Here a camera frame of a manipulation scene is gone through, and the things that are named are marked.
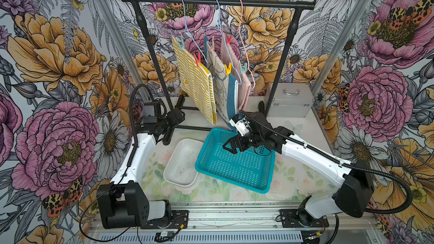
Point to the silver aluminium case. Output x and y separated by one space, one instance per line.
289 100

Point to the red clothespin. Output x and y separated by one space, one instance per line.
229 39
197 58

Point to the green clothespin on yellow towel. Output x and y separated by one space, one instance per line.
180 42

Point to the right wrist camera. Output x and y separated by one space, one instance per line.
241 125

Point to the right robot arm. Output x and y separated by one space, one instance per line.
353 184

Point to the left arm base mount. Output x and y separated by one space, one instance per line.
174 221

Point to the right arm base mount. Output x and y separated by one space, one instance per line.
290 218

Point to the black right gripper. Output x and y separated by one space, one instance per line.
233 141

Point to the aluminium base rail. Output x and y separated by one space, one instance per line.
244 223

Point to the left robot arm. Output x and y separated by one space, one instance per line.
122 203

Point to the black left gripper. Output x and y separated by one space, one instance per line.
174 121

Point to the floral table mat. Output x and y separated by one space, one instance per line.
291 181

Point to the pink clothespin on blue towel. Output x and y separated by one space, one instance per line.
211 44

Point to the teal plastic basket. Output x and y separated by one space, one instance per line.
251 169

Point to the blue and beige towel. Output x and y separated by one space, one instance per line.
225 88

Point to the black clothes rack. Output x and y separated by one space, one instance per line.
298 6

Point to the pink wire hanger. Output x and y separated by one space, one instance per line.
253 84

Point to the red clothespin on yellow towel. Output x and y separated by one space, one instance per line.
197 58

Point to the yellow striped towel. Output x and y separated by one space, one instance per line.
196 82

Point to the mint clothespin on pink towel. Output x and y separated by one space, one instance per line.
243 67

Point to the pink towel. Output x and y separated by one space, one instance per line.
245 87

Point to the white plastic tray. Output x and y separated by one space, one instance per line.
181 168

